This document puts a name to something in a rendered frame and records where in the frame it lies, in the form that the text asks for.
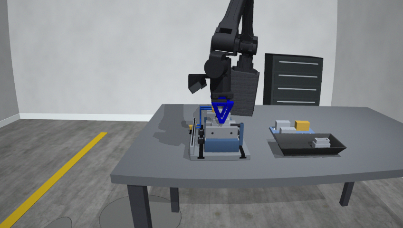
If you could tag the yellow block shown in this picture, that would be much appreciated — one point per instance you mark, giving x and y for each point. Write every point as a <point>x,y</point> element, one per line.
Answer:
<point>302,125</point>

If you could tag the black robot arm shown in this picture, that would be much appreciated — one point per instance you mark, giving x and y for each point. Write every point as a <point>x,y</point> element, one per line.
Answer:
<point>226,40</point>

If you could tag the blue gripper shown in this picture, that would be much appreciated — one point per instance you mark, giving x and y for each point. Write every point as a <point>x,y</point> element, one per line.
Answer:
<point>223,99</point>

